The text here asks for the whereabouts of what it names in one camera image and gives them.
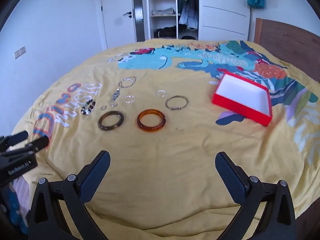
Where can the tortoiseshell resin bangle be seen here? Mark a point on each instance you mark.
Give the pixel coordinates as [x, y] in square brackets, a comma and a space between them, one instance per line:
[101, 124]

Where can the amber resin bangle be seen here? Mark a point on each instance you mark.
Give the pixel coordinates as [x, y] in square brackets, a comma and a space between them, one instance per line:
[139, 121]

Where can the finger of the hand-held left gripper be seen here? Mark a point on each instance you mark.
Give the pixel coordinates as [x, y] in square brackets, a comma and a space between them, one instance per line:
[37, 144]
[17, 138]

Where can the yellow dinosaur printed blanket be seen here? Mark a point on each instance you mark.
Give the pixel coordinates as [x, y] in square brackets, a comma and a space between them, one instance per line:
[175, 145]

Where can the wooden headboard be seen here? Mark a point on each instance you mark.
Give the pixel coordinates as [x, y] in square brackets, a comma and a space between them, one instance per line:
[285, 40]

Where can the white door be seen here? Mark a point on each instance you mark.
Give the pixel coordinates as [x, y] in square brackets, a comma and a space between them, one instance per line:
[115, 2]

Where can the folded dark clothes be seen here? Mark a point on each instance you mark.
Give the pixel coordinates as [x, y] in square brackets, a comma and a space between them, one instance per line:
[165, 32]

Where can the wall switch plate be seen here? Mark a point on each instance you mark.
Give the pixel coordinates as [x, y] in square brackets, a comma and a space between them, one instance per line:
[20, 52]

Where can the white wardrobe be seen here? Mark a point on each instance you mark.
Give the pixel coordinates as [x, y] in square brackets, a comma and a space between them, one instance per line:
[225, 5]

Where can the silver wristwatch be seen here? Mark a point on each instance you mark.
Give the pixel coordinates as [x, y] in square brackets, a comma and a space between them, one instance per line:
[115, 95]

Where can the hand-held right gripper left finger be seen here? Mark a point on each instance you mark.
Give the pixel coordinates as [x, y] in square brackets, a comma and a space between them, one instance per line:
[93, 177]

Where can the folded beige clothes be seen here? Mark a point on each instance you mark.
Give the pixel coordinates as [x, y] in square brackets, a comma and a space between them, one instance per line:
[163, 11]

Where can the black item in wardrobe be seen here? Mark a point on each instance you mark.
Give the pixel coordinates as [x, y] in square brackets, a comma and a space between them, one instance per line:
[188, 37]

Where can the thin metal bangle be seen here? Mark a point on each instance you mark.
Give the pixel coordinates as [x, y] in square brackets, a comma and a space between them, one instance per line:
[175, 108]

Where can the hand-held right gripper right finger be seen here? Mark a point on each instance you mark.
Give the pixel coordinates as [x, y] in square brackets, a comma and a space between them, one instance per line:
[231, 177]

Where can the hanging jackets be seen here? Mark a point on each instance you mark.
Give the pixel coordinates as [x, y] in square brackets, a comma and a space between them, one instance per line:
[187, 7]

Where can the blue patterned bedsheet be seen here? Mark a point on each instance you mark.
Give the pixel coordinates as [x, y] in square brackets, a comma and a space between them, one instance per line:
[15, 200]

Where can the red jewelry box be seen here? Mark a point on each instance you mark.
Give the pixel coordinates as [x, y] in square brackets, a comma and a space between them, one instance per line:
[240, 92]

